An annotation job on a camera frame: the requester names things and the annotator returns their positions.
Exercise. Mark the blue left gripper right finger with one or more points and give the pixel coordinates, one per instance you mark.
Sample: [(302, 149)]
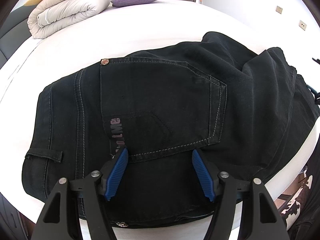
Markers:
[(207, 174)]

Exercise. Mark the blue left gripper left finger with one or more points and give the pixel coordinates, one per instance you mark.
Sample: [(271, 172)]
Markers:
[(112, 173)]

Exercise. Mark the black denim pants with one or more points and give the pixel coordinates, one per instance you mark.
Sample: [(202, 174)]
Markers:
[(248, 113)]

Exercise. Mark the grey upholstered headboard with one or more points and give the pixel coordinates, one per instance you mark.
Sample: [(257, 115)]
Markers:
[(14, 32)]

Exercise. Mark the folded beige duvet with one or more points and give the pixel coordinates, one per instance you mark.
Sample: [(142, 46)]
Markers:
[(50, 16)]

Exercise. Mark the beige wall socket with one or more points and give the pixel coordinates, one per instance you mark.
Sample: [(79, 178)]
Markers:
[(302, 25), (279, 10)]

